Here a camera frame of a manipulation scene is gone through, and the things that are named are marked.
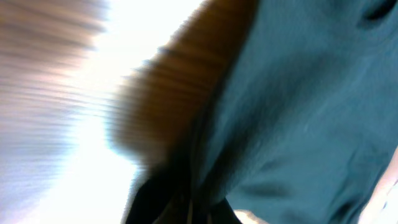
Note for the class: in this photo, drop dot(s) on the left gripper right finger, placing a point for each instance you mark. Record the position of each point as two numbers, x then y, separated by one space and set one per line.
222 213

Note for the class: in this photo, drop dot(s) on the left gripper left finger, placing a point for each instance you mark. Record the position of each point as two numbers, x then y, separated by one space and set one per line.
160 200

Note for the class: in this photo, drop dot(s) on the black t-shirt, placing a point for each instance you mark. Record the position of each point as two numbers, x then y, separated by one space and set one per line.
303 126

